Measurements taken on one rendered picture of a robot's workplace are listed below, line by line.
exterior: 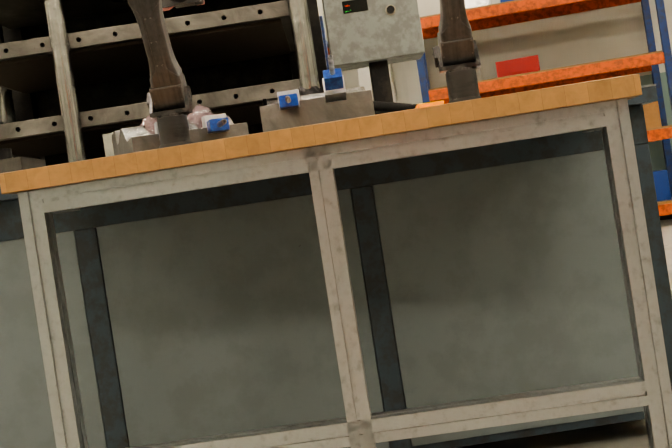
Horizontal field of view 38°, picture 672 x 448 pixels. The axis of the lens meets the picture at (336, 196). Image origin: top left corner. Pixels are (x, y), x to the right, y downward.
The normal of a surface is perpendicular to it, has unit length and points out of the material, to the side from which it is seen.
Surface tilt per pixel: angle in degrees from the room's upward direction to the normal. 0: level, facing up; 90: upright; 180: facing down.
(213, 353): 90
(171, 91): 120
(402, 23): 90
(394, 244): 90
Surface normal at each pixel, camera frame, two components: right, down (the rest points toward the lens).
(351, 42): 0.00, 0.00
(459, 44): 0.03, 0.50
